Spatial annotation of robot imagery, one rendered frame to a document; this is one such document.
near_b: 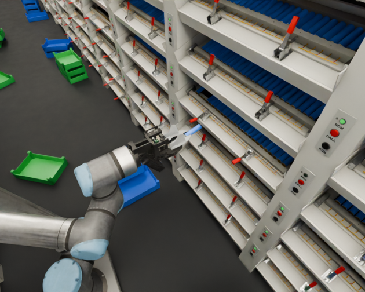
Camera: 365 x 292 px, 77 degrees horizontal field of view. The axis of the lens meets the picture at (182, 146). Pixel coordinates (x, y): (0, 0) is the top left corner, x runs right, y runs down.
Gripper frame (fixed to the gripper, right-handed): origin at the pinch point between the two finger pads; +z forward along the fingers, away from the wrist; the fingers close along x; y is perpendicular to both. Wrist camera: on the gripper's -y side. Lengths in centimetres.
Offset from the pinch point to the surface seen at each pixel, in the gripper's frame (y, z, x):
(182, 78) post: -0.2, 19.1, 30.7
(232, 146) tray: -10.1, 17.7, -6.9
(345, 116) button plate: 26.1, 17.1, -34.0
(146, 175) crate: -82, -2, 47
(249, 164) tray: -10.3, 17.0, -17.0
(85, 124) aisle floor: -84, -22, 126
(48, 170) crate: -82, -61, 92
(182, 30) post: 20.7, 19.2, 31.0
